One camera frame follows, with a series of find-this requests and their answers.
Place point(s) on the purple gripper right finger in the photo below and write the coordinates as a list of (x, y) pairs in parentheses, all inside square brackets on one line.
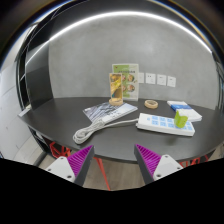
[(154, 166)]

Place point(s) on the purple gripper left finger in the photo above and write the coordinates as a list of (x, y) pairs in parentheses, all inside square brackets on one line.
[(73, 168)]

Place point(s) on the green charger plug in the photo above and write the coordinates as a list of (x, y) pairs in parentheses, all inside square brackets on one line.
[(180, 119)]

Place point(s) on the white power strip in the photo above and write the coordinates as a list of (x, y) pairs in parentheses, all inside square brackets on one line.
[(163, 125)]

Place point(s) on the tape roll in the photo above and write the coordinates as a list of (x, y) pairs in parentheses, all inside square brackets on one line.
[(151, 104)]

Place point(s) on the grey magazine booklet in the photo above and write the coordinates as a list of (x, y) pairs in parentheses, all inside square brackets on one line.
[(108, 113)]

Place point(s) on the white flat box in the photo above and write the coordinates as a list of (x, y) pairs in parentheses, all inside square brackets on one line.
[(192, 115)]

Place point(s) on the blue white box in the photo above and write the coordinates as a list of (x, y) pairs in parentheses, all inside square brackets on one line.
[(175, 105)]

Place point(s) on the green poster sign stand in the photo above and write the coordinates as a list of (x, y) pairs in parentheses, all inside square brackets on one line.
[(130, 80)]

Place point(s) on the red table frame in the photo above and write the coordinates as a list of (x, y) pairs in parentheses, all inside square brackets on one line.
[(58, 151)]

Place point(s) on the white wall socket right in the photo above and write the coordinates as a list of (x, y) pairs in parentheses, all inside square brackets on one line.
[(171, 82)]

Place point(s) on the white wall socket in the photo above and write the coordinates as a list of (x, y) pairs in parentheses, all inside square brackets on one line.
[(171, 82), (161, 79), (150, 78)]

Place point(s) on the white wall socket middle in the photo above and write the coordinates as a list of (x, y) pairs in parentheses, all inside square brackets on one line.
[(161, 79)]

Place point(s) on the white wall socket left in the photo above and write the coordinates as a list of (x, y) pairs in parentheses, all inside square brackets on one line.
[(150, 78)]

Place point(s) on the white wall switch behind sign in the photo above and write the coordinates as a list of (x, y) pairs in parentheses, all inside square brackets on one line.
[(141, 78)]

